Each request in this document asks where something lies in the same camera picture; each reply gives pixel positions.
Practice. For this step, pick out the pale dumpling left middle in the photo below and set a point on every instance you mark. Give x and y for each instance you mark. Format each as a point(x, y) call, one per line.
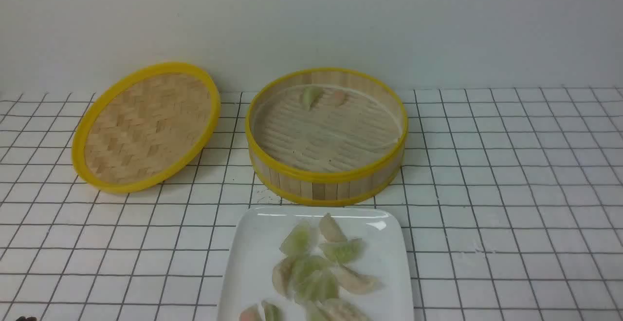
point(281, 274)

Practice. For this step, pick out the pale pink dumpling top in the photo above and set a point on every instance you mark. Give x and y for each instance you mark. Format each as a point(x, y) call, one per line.
point(330, 230)

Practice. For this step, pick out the yellow-rimmed woven bamboo lid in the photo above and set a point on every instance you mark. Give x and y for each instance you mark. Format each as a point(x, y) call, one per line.
point(146, 128)

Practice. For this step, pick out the pale dumpling bottom right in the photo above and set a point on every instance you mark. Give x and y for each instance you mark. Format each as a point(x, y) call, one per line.
point(334, 310)

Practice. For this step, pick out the pale dumpling right lower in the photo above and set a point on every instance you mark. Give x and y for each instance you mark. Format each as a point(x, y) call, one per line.
point(354, 282)

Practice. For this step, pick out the small green dumpling bottom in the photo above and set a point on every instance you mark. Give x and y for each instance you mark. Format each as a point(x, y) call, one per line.
point(271, 311)

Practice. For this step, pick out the yellow-rimmed bamboo steamer basket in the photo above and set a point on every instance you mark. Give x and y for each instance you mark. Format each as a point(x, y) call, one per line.
point(328, 156)

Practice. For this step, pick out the white rectangular plate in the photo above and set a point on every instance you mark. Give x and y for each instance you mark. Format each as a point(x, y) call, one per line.
point(255, 251)

